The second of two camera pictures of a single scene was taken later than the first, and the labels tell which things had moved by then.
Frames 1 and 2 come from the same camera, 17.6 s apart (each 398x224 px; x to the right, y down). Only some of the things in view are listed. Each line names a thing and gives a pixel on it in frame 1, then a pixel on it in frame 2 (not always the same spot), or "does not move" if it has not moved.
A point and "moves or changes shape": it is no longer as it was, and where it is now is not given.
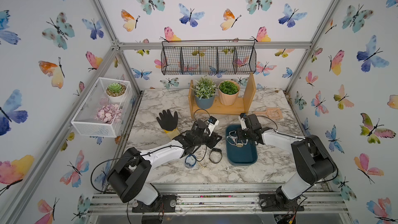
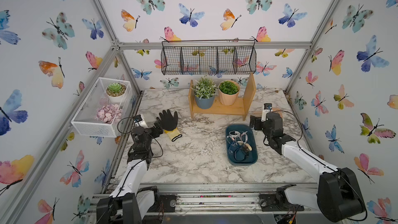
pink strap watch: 231,139 moves or changes shape
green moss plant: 228,87 does not move
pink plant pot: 228,99 does not move
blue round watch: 188,165 -> 233,148
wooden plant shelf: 241,106 does not move
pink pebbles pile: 109,113 does not move
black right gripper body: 244,134 -> 259,125
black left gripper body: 209,142 -> 152,134
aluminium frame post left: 116,43 does not move
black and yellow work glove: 169,123 does not move
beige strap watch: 239,144 -> 246,148
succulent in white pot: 115,92 does not move
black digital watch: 214,149 -> 241,153
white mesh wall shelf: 106,109 does not move
